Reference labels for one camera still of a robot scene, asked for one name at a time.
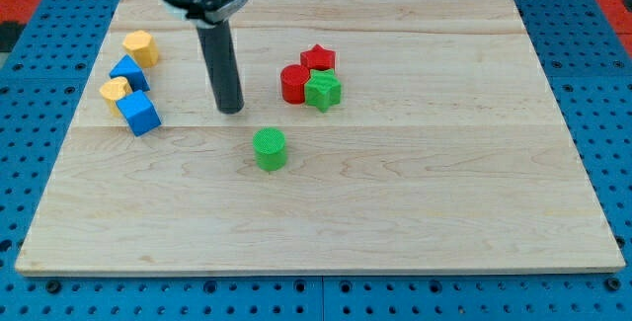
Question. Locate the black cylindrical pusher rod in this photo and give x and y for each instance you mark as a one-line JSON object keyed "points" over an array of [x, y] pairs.
{"points": [[220, 59]]}

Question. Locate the green cylinder block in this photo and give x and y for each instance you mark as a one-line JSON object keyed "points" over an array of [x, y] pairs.
{"points": [[269, 148]]}

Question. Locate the red star block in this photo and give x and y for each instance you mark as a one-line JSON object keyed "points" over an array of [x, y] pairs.
{"points": [[318, 58]]}

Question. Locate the green star block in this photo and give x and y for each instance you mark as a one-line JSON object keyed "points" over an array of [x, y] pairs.
{"points": [[323, 90]]}

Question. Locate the yellow hexagon block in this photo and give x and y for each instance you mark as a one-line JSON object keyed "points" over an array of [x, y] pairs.
{"points": [[142, 48]]}

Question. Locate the red cylinder block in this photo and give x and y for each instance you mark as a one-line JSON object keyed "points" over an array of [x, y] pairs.
{"points": [[293, 79]]}

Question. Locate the blue triangle block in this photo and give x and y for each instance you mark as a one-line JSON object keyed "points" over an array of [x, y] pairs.
{"points": [[132, 72]]}

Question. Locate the blue cube block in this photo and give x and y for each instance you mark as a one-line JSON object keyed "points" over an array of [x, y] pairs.
{"points": [[139, 113]]}

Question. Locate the yellow heart block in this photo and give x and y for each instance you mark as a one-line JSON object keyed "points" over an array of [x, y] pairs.
{"points": [[114, 90]]}

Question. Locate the wooden board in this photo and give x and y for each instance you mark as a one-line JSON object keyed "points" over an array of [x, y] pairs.
{"points": [[447, 155]]}

